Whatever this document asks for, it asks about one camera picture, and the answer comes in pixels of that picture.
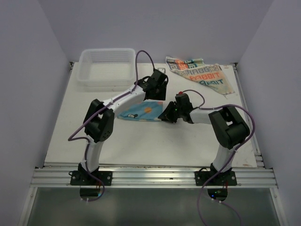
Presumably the aluminium rail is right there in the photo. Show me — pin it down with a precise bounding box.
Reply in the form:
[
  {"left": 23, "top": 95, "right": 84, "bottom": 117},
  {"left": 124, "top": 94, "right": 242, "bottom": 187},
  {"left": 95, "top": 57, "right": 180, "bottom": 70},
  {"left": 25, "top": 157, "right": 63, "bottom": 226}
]
[
  {"left": 232, "top": 63, "right": 266, "bottom": 169},
  {"left": 30, "top": 164, "right": 278, "bottom": 188}
]

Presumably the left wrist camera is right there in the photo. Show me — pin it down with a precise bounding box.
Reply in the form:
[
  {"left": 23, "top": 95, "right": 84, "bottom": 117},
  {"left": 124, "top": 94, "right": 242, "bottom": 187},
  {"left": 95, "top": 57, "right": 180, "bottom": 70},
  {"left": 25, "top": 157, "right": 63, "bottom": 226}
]
[{"left": 157, "top": 68, "right": 166, "bottom": 74}]

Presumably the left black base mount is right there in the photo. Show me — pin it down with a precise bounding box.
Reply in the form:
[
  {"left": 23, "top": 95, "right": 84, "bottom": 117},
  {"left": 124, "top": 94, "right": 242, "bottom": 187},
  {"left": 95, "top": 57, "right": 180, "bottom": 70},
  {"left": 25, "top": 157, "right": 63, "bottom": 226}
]
[{"left": 68, "top": 170, "right": 113, "bottom": 186}]

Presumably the aluminium front rail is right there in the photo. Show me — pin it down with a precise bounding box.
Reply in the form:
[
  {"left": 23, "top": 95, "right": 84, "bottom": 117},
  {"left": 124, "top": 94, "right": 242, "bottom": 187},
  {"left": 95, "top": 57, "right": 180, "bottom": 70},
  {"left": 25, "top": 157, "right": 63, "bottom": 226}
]
[{"left": 30, "top": 164, "right": 278, "bottom": 188}]

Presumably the blue polka dot towel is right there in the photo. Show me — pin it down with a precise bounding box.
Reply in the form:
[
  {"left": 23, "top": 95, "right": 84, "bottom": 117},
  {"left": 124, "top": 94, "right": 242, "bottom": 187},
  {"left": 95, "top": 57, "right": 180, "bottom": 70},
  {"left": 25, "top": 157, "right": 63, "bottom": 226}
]
[{"left": 117, "top": 101, "right": 163, "bottom": 121}]

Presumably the aluminium right side rail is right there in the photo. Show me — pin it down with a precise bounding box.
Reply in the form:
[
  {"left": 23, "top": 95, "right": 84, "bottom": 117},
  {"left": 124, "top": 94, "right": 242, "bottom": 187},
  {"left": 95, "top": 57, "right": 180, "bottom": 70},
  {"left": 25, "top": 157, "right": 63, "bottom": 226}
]
[{"left": 232, "top": 63, "right": 266, "bottom": 169}]

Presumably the white plastic basket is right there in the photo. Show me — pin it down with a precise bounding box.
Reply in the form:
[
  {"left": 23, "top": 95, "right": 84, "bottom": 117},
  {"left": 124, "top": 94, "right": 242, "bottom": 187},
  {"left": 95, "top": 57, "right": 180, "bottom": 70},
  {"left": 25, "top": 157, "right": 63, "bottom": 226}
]
[{"left": 76, "top": 48, "right": 136, "bottom": 91}]

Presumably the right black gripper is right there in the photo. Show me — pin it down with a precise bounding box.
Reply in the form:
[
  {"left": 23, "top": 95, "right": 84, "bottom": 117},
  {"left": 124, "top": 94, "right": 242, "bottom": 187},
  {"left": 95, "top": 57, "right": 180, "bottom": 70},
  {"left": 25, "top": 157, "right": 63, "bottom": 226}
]
[{"left": 158, "top": 101, "right": 183, "bottom": 123}]

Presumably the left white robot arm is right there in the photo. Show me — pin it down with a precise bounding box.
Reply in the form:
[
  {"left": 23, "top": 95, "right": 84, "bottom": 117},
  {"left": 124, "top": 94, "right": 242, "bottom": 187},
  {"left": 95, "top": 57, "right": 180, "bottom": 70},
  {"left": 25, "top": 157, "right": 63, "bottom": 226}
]
[{"left": 80, "top": 69, "right": 168, "bottom": 185}]

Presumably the rabbit print towel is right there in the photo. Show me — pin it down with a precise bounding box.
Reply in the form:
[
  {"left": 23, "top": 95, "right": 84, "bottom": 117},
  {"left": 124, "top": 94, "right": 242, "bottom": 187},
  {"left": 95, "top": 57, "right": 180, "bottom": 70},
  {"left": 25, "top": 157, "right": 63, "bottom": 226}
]
[{"left": 165, "top": 56, "right": 236, "bottom": 96}]

